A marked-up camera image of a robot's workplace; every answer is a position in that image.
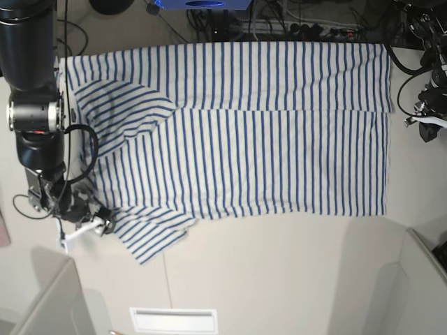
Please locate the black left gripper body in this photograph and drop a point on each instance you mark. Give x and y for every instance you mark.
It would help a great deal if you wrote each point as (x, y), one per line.
(432, 103)

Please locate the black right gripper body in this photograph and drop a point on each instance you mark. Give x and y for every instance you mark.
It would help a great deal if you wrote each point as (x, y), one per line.
(77, 207)

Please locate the blue white striped T-shirt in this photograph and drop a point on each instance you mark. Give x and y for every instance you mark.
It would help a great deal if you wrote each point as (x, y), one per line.
(213, 130)

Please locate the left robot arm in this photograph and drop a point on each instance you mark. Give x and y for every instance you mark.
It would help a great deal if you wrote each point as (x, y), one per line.
(426, 20)

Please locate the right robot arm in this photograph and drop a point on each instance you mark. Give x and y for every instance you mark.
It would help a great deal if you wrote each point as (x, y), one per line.
(35, 113)

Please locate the white table slot plate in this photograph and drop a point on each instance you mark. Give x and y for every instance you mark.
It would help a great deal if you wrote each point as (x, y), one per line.
(174, 321)

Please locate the black keyboard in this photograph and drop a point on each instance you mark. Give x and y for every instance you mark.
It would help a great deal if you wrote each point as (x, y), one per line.
(440, 253)

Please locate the white power strip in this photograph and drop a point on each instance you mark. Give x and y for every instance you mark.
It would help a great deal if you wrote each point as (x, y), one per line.
(291, 28)

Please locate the blue box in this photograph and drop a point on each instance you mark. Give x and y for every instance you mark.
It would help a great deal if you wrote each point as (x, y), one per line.
(203, 4)

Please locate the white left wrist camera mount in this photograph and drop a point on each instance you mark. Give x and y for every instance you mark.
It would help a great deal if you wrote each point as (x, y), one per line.
(426, 120)

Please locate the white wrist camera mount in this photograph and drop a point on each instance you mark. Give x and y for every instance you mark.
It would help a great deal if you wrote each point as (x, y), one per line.
(426, 120)
(66, 241)

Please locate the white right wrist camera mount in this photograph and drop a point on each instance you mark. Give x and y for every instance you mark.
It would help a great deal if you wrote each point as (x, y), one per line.
(66, 241)

